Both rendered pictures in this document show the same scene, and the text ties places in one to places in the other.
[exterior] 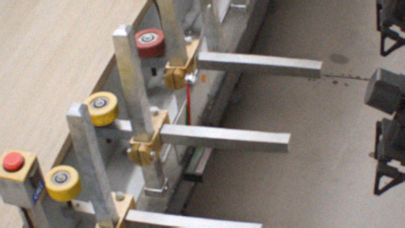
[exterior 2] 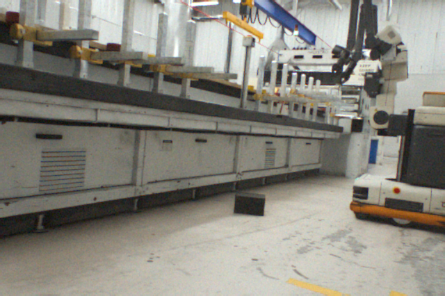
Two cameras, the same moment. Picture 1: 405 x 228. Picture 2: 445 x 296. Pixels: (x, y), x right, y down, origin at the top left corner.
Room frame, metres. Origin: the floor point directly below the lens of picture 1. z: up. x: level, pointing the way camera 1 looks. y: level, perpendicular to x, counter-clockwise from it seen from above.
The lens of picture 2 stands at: (-1.84, 0.07, 0.56)
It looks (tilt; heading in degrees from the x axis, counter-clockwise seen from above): 4 degrees down; 7
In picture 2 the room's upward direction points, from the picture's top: 5 degrees clockwise
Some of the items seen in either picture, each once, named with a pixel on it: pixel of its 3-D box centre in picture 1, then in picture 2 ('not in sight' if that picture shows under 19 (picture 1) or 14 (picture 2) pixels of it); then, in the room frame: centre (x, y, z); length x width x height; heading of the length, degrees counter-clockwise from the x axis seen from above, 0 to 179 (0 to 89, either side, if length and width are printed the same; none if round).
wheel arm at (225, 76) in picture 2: not in sight; (202, 76); (0.47, 0.51, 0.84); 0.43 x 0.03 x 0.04; 68
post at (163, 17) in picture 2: not in sight; (159, 60); (0.23, 0.70, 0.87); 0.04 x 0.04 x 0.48; 68
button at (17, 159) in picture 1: (13, 162); not in sight; (1.15, 0.32, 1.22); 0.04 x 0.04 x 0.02
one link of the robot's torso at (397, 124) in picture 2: not in sight; (386, 124); (1.25, -0.73, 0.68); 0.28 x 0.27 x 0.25; 163
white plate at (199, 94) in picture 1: (192, 112); (282, 110); (1.81, 0.02, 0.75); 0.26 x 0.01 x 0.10; 158
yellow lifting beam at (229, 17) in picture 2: not in sight; (245, 26); (6.63, 0.90, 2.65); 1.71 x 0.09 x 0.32; 158
